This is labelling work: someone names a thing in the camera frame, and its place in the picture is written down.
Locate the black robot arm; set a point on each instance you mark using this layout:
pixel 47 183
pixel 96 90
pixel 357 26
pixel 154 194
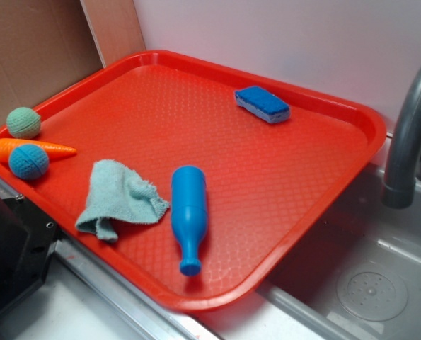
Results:
pixel 27 241

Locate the blue sponge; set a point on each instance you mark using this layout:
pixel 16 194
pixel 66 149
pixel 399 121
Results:
pixel 263 104

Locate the blue plastic bottle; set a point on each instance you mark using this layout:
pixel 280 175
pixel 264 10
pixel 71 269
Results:
pixel 189 216

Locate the red plastic tray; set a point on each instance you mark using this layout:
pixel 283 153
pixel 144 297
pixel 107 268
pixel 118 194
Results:
pixel 266 183

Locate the light blue cloth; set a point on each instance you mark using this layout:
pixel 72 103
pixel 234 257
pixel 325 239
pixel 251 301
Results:
pixel 117 193

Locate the wooden board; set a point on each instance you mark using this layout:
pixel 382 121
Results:
pixel 115 28

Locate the blue textured ball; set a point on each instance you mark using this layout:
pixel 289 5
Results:
pixel 28 162

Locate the grey sink basin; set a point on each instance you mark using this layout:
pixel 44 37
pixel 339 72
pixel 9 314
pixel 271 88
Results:
pixel 356 274

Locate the grey faucet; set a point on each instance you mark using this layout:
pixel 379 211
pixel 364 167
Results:
pixel 403 166

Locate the green textured ball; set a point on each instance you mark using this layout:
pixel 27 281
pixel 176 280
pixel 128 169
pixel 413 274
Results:
pixel 23 123

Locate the orange toy carrot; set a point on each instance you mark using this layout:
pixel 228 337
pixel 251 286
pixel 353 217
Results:
pixel 54 151

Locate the brown cardboard panel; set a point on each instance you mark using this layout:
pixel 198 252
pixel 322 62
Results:
pixel 45 47

